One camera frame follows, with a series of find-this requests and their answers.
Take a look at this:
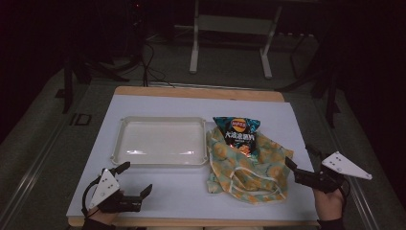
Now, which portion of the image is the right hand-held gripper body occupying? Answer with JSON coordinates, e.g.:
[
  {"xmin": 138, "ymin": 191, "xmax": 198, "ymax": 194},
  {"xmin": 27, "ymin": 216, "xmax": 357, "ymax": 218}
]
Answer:
[{"xmin": 293, "ymin": 150, "xmax": 373, "ymax": 195}]

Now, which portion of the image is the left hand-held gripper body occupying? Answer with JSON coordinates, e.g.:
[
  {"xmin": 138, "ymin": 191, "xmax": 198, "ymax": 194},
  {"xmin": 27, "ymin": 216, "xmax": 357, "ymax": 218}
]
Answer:
[{"xmin": 87, "ymin": 168, "xmax": 144, "ymax": 214}]

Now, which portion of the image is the yellow teal patterned cloth bag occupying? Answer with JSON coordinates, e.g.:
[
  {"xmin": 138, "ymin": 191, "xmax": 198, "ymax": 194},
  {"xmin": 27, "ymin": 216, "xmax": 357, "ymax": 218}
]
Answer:
[{"xmin": 205, "ymin": 126, "xmax": 295, "ymax": 206}]

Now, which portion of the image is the white plastic tray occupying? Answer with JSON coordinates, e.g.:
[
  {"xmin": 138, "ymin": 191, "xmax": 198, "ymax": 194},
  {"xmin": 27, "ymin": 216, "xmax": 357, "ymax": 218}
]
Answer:
[{"xmin": 110, "ymin": 115, "xmax": 210, "ymax": 168}]

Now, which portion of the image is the dark chip bag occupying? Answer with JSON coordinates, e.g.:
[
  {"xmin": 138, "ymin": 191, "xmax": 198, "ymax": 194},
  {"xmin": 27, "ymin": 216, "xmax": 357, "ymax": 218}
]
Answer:
[{"xmin": 213, "ymin": 116, "xmax": 261, "ymax": 158}]

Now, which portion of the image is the person's right hand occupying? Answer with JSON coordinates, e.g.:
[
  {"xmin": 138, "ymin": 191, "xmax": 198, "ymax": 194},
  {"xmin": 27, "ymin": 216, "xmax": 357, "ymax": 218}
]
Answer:
[{"xmin": 312, "ymin": 186, "xmax": 347, "ymax": 222}]

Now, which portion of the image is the person's left hand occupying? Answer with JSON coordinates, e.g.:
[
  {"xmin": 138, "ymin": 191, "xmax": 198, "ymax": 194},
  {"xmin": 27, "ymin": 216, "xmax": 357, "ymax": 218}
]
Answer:
[{"xmin": 86, "ymin": 190, "xmax": 126, "ymax": 226}]

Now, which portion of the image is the white table board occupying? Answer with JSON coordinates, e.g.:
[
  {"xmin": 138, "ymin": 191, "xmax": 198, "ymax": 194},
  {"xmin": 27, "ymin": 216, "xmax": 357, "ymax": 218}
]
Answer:
[{"xmin": 65, "ymin": 94, "xmax": 320, "ymax": 222}]

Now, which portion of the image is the black stand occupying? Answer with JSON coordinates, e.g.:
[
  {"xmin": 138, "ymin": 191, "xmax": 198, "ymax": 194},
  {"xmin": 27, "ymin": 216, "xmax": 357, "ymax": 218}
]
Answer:
[
  {"xmin": 276, "ymin": 61, "xmax": 342, "ymax": 129},
  {"xmin": 56, "ymin": 54, "xmax": 130, "ymax": 115}
]

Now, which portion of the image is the dark floor socket box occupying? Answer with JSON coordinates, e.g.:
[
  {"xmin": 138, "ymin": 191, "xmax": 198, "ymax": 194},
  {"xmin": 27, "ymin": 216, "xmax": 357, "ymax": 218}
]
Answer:
[{"xmin": 69, "ymin": 112, "xmax": 93, "ymax": 127}]

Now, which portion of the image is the white metal stand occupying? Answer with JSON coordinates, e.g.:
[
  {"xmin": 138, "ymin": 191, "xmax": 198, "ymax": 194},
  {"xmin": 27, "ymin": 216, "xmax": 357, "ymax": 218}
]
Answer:
[{"xmin": 189, "ymin": 0, "xmax": 283, "ymax": 81}]

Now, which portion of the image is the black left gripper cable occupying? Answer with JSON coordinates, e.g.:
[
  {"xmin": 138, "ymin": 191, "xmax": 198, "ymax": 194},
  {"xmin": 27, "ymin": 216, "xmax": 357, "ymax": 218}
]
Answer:
[{"xmin": 80, "ymin": 176, "xmax": 103, "ymax": 219}]

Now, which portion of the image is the black floor cable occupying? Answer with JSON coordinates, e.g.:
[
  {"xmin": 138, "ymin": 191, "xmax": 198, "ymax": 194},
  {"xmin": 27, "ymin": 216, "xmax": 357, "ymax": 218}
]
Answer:
[{"xmin": 139, "ymin": 41, "xmax": 176, "ymax": 88}]

